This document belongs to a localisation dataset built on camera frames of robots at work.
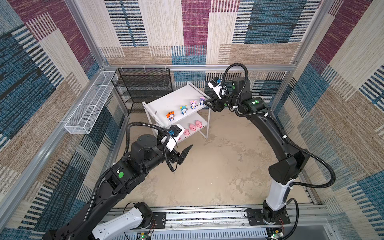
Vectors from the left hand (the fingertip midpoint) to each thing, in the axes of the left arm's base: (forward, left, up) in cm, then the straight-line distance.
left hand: (182, 135), depth 60 cm
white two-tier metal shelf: (+20, +14, -5) cm, 24 cm away
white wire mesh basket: (+31, +61, -19) cm, 71 cm away
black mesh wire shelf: (+55, +35, -16) cm, 67 cm away
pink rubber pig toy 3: (+22, -8, -20) cm, 31 cm away
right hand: (+22, -12, -1) cm, 26 cm away
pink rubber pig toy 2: (+19, -4, -19) cm, 28 cm away
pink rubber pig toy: (+16, -1, -19) cm, 25 cm away
